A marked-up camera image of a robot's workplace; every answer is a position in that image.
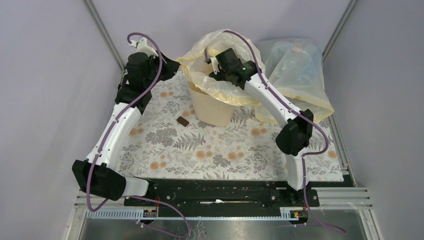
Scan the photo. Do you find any yellow translucent trash bag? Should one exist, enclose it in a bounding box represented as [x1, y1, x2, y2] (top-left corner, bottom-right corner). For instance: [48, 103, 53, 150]
[176, 29, 266, 106]

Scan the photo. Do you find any beige plastic trash bin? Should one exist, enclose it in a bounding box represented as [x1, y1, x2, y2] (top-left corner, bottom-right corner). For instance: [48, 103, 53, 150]
[187, 81, 236, 127]

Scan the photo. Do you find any large bag of trash bags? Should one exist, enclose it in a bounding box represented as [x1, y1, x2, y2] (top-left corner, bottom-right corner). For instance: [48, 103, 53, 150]
[255, 38, 335, 129]

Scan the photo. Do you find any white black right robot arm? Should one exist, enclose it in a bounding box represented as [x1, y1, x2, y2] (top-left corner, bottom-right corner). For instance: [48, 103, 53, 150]
[205, 48, 314, 206]

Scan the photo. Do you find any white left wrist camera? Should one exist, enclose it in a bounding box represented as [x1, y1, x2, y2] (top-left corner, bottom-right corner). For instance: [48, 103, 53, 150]
[129, 37, 159, 58]

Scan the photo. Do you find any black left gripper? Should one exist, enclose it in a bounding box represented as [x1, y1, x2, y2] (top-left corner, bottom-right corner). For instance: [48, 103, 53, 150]
[144, 49, 181, 89]

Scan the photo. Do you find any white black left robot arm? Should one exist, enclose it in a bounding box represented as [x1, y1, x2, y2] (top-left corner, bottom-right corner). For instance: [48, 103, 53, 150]
[72, 52, 180, 206]

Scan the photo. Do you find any small brown wooden block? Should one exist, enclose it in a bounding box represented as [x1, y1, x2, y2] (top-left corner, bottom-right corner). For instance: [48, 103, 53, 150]
[176, 116, 190, 127]

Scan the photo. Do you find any floral patterned table mat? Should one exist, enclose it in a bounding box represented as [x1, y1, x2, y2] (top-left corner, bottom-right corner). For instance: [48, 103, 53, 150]
[105, 66, 345, 182]

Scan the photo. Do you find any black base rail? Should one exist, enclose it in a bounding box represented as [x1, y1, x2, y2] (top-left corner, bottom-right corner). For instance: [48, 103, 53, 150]
[124, 178, 321, 219]

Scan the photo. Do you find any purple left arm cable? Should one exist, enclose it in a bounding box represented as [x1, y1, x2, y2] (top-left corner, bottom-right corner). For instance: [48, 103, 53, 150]
[86, 32, 164, 213]

